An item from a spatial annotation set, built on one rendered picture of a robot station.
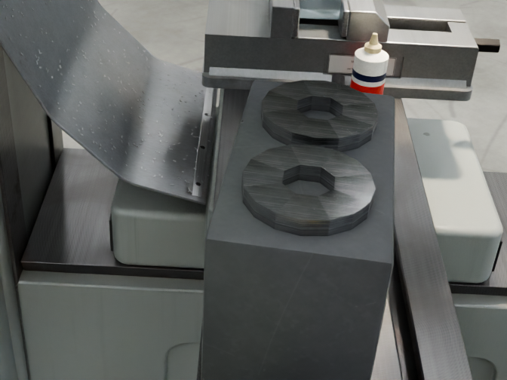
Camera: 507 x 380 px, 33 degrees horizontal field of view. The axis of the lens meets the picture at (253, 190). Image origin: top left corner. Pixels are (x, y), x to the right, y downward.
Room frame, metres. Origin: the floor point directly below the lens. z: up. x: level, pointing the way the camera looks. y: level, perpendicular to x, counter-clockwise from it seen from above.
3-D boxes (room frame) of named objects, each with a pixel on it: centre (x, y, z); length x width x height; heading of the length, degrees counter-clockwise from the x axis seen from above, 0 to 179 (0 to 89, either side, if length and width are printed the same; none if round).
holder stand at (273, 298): (0.52, -0.04, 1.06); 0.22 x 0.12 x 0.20; 174
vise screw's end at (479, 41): (1.04, -0.29, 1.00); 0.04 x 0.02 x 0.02; 92
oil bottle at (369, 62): (0.91, -0.13, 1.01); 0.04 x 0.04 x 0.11
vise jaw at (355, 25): (1.03, -0.12, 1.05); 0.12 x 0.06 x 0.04; 2
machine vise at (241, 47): (1.03, -0.10, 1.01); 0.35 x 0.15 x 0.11; 92
